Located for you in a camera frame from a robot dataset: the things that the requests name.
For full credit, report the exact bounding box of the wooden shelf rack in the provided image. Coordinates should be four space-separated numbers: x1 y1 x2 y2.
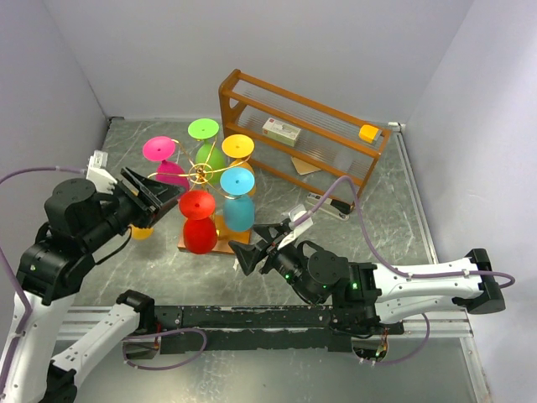
218 69 391 195

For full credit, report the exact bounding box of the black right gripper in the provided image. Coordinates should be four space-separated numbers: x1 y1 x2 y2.
229 222 320 305

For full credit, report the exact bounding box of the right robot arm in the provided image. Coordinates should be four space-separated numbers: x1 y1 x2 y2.
229 218 506 336

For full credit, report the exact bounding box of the yellow plastic wine glass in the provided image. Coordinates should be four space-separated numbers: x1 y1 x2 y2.
221 133 256 196

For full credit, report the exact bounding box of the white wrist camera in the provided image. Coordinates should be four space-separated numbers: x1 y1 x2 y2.
86 150 117 195
278 204 313 249

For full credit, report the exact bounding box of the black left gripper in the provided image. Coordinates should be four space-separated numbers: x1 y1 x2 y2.
82 162 187 249

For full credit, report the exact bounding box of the small white card box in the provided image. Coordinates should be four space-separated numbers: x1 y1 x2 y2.
262 118 301 147

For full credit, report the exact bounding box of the pink plastic wine glass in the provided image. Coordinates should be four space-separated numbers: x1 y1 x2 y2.
142 136 190 191

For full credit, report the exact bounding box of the wooden rack base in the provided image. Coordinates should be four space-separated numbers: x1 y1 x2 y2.
178 215 251 254

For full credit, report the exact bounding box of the red plastic wine glass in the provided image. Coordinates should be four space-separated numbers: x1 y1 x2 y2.
179 190 218 254

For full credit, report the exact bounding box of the tan cardboard piece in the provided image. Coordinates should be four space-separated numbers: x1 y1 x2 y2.
290 156 321 175

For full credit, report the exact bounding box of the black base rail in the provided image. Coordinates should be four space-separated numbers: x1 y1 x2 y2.
131 305 404 354

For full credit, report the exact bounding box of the blue plastic wine glass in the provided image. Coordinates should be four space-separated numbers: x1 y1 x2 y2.
220 166 255 233

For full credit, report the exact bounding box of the yellow grey box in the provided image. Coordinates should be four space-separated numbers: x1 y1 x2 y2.
358 124 382 144

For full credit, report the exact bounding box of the green plastic wine glass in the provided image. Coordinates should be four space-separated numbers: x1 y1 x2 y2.
188 118 227 186

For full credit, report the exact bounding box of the gold wire glass rack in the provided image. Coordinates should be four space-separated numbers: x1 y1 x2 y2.
167 138 253 202

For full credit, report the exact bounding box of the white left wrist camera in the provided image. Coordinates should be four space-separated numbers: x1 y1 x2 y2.
86 150 117 195

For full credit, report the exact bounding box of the orange plastic wine glass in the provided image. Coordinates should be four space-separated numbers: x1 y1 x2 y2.
130 225 154 240

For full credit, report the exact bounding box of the aluminium frame rail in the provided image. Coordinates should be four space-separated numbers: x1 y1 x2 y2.
388 122 473 338

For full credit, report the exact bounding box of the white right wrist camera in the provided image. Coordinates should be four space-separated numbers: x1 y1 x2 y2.
278 204 313 249

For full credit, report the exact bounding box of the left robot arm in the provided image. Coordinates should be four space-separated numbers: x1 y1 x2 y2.
1 168 185 402

